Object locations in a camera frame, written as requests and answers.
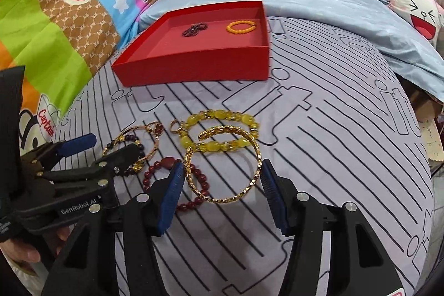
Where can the thin gold bangle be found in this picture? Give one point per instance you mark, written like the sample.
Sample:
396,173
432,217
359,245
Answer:
158,143

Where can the pink cartoon face cushion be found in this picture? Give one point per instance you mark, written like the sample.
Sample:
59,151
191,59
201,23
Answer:
416,10

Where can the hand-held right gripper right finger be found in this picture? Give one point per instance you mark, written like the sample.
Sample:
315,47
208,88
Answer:
274,199

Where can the colourful monkey print quilt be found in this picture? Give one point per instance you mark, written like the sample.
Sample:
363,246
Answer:
52,39

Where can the white speckled object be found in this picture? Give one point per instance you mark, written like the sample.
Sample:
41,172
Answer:
433,140

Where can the person's left hand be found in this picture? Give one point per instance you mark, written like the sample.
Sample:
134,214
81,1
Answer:
24,251

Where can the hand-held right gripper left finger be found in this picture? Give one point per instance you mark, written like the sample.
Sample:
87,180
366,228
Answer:
171,195

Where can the brown cardboard box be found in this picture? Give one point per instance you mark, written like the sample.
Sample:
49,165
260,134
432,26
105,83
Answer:
425,107

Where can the red cardboard box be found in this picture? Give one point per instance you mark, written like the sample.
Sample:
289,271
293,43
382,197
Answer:
208,63

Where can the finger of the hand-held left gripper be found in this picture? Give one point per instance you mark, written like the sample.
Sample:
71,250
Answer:
125,155
81,142

